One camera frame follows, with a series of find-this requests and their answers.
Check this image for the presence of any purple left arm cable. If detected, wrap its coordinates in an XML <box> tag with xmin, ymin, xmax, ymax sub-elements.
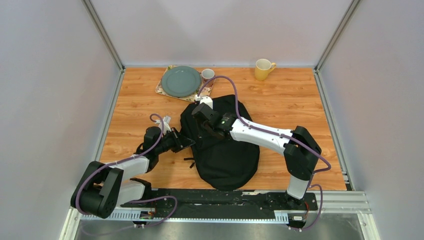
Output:
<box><xmin>74</xmin><ymin>113</ymin><xmax>178</xmax><ymax>229</ymax></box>

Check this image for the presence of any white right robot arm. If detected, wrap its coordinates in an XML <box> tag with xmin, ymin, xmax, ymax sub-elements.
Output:
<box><xmin>191</xmin><ymin>103</ymin><xmax>321</xmax><ymax>210</ymax></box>

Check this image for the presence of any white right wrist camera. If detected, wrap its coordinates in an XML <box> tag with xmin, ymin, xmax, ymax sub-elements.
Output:
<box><xmin>194</xmin><ymin>95</ymin><xmax>214</xmax><ymax>109</ymax></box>

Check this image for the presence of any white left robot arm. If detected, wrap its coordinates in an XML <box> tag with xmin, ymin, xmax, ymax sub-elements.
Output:
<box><xmin>70</xmin><ymin>126</ymin><xmax>195</xmax><ymax>219</ymax></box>

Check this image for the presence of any teal ceramic plate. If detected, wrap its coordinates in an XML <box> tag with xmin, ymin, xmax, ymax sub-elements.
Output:
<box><xmin>160</xmin><ymin>66</ymin><xmax>202</xmax><ymax>98</ymax></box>

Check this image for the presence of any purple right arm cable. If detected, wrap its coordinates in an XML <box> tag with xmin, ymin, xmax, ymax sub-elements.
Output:
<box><xmin>197</xmin><ymin>75</ymin><xmax>332</xmax><ymax>232</ymax></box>

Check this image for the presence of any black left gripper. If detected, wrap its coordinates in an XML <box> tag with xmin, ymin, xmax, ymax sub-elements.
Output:
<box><xmin>155</xmin><ymin>127</ymin><xmax>195</xmax><ymax>155</ymax></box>

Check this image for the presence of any yellow ceramic mug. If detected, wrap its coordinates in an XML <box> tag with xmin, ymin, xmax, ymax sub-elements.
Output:
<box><xmin>254</xmin><ymin>58</ymin><xmax>277</xmax><ymax>81</ymax></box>

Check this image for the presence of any aluminium frame post left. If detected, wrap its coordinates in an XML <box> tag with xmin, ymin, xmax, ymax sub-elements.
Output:
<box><xmin>81</xmin><ymin>0</ymin><xmax>125</xmax><ymax>72</ymax></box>

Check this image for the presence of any brown patterned mug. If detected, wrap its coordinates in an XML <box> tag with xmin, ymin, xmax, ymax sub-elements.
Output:
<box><xmin>200</xmin><ymin>68</ymin><xmax>215</xmax><ymax>88</ymax></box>

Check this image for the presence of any black fabric student bag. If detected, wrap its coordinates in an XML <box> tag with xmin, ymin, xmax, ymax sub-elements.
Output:
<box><xmin>180</xmin><ymin>103</ymin><xmax>260</xmax><ymax>191</ymax></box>

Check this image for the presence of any aluminium frame post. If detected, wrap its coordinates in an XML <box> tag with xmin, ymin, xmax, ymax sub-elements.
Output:
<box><xmin>314</xmin><ymin>0</ymin><xmax>362</xmax><ymax>73</ymax></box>
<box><xmin>81</xmin><ymin>0</ymin><xmax>125</xmax><ymax>72</ymax></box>

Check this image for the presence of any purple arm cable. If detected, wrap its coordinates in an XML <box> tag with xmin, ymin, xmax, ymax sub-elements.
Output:
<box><xmin>197</xmin><ymin>75</ymin><xmax>332</xmax><ymax>232</ymax></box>
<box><xmin>74</xmin><ymin>113</ymin><xmax>178</xmax><ymax>229</ymax></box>

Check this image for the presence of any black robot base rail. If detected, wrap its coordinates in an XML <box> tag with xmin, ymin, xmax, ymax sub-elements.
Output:
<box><xmin>122</xmin><ymin>188</ymin><xmax>319</xmax><ymax>220</ymax></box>

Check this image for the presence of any aluminium frame post right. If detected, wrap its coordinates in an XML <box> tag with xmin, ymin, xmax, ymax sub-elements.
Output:
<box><xmin>314</xmin><ymin>0</ymin><xmax>362</xmax><ymax>73</ymax></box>

